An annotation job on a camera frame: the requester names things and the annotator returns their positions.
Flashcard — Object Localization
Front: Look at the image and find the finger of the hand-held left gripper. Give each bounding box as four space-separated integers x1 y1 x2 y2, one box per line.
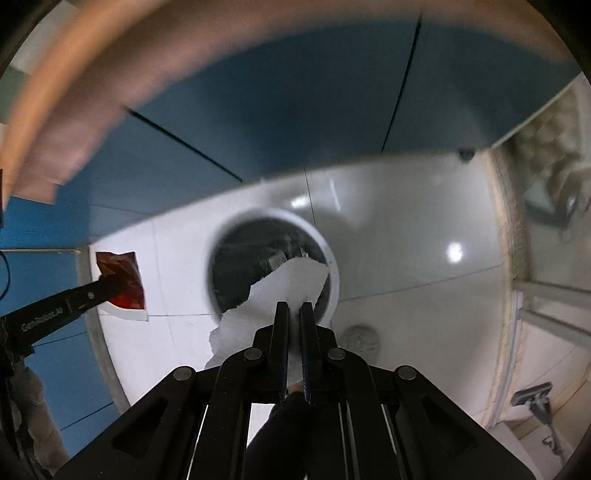
65 271 134 316

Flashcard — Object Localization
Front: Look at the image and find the round floor drain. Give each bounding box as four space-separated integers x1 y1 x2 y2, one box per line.
342 325 382 357

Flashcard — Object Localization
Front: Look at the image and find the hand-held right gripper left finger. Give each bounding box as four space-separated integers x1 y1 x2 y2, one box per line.
53 301 291 480

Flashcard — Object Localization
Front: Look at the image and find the green white box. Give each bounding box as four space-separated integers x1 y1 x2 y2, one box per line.
257 253 288 274

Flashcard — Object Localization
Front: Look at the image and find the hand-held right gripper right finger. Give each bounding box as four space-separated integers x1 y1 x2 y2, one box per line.
298 301 537 480

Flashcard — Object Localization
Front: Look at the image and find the grey floor squeegee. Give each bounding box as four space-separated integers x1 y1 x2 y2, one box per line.
512 382 570 463

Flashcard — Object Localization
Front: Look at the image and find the white paper sheet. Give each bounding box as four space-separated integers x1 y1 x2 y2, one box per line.
205 257 331 394

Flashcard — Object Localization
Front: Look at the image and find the person's left hand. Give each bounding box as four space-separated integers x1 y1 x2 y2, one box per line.
10 364 71 477

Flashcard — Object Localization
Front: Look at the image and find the red snack packet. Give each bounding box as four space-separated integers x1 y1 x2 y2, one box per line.
94 251 149 322

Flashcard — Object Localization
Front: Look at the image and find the round white trash bin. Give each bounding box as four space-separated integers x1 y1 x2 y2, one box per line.
205 208 341 329

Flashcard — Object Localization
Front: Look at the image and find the sliding glass door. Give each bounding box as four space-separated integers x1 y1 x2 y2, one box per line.
494 83 591 435

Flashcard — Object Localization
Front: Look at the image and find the blue lower cabinet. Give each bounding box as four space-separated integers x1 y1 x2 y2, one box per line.
0 22 583 462

